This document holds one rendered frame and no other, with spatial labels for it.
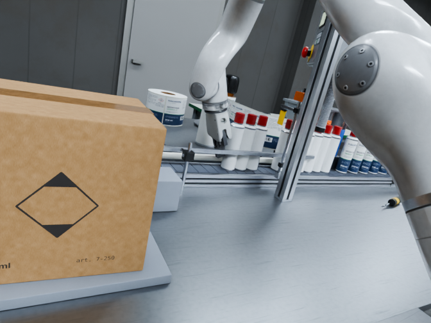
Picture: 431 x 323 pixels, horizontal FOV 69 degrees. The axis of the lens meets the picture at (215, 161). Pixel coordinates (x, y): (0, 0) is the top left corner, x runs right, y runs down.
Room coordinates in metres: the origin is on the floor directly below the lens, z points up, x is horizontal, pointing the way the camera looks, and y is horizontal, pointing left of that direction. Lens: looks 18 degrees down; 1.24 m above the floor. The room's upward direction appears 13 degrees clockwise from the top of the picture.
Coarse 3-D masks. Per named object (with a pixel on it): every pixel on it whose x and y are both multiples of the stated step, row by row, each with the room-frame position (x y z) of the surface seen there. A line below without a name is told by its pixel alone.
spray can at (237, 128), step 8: (240, 112) 1.07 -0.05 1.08; (240, 120) 1.05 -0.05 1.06; (232, 128) 1.04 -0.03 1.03; (240, 128) 1.04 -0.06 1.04; (232, 136) 1.04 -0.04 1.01; (240, 136) 1.04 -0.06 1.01; (232, 144) 1.04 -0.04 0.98; (240, 144) 1.05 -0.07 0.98; (224, 160) 1.04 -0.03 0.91; (232, 160) 1.04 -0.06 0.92; (224, 168) 1.04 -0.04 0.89; (232, 168) 1.04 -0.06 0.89
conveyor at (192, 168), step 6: (162, 162) 0.97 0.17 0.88; (168, 162) 0.99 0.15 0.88; (174, 162) 1.00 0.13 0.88; (174, 168) 0.95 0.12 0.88; (180, 168) 0.96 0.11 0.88; (192, 168) 0.98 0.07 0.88; (198, 168) 1.00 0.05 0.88; (204, 168) 1.01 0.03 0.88; (210, 168) 1.02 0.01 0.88; (216, 168) 1.04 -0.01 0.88; (258, 168) 1.15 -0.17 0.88; (264, 168) 1.17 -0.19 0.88; (270, 168) 1.19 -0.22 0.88; (300, 174) 1.19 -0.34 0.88; (306, 174) 1.21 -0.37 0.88; (312, 174) 1.23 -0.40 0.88; (318, 174) 1.25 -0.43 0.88; (324, 174) 1.27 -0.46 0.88; (330, 174) 1.29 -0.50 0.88; (336, 174) 1.31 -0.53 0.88; (342, 174) 1.34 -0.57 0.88; (348, 174) 1.36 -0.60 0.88; (354, 174) 1.38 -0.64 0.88; (360, 174) 1.41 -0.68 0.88; (366, 174) 1.44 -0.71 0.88; (372, 174) 1.46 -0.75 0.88; (378, 174) 1.49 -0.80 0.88
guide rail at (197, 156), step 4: (164, 152) 0.98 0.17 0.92; (164, 156) 0.97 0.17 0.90; (168, 156) 0.98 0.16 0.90; (172, 156) 0.98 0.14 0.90; (176, 156) 0.99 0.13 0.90; (180, 156) 1.00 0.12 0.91; (196, 156) 1.03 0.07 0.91; (200, 156) 1.04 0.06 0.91; (204, 156) 1.04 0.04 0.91; (208, 156) 1.05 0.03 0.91; (212, 156) 1.06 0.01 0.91; (208, 160) 1.06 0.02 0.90; (212, 160) 1.06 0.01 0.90; (216, 160) 1.07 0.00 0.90; (220, 160) 1.08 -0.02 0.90; (260, 160) 1.17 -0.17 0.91; (264, 160) 1.18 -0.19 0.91; (268, 160) 1.19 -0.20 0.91; (272, 160) 1.20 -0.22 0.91
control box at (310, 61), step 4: (320, 20) 1.16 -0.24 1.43; (320, 28) 1.11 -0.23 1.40; (324, 28) 1.03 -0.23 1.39; (316, 32) 1.17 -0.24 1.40; (316, 36) 1.14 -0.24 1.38; (320, 40) 1.03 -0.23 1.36; (312, 44) 1.18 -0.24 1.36; (344, 44) 1.02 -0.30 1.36; (312, 48) 1.14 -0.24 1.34; (316, 48) 1.06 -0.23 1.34; (344, 48) 1.02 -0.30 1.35; (312, 52) 1.12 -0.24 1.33; (316, 52) 1.04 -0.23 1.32; (340, 52) 1.02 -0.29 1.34; (308, 56) 1.18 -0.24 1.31; (312, 56) 1.09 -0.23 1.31; (308, 60) 1.15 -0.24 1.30; (312, 60) 1.07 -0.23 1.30; (308, 64) 1.17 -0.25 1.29; (312, 64) 1.09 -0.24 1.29
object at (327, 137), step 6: (330, 126) 1.28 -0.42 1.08; (330, 132) 1.28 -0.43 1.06; (324, 138) 1.27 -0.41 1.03; (330, 138) 1.28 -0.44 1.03; (324, 144) 1.27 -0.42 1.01; (324, 150) 1.27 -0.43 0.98; (318, 156) 1.27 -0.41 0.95; (324, 156) 1.27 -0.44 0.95; (318, 162) 1.27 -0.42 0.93; (318, 168) 1.27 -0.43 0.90
